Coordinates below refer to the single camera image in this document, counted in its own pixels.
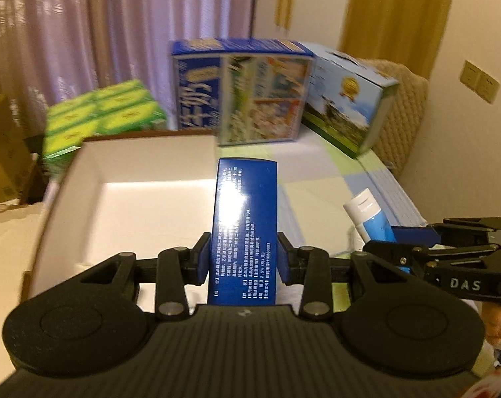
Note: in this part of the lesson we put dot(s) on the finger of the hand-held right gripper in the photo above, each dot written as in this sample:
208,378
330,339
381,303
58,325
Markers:
383,251
408,234

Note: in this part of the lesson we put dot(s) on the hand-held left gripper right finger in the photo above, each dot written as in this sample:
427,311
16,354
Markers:
283,257

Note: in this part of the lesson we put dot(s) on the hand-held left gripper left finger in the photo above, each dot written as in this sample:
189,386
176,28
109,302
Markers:
203,257

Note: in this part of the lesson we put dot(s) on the blue and white tube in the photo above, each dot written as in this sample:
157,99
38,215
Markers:
373,219

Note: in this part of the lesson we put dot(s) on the small blue medicine box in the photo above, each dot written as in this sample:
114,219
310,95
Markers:
244,215

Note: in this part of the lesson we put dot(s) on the white cardboard box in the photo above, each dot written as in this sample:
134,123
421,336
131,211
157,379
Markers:
130,207

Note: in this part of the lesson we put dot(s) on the person's right hand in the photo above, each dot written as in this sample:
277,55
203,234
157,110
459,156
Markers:
495,321

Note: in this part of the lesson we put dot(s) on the plaid tablecloth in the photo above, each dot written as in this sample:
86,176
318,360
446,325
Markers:
317,195

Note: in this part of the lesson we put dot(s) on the beige quilted chair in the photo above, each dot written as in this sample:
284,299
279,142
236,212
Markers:
404,112

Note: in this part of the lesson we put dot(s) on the landscape print carton box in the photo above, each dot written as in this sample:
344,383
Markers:
346,103

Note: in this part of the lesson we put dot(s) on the large blue milk carton box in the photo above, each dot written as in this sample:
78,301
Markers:
242,91

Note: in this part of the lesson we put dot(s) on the pack of green cartons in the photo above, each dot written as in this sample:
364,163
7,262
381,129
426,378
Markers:
101,112

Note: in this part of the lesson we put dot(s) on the yellow curtain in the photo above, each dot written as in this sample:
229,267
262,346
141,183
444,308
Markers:
391,16

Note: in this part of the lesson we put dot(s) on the brown cardboard box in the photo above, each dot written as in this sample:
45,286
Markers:
6,153

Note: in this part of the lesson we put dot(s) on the lilac curtain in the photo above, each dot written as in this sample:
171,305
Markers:
109,29

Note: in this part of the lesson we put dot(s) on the beige wall socket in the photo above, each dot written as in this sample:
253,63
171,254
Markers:
488,88
468,75

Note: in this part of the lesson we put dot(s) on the wooden wall ornament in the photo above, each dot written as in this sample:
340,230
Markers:
285,4

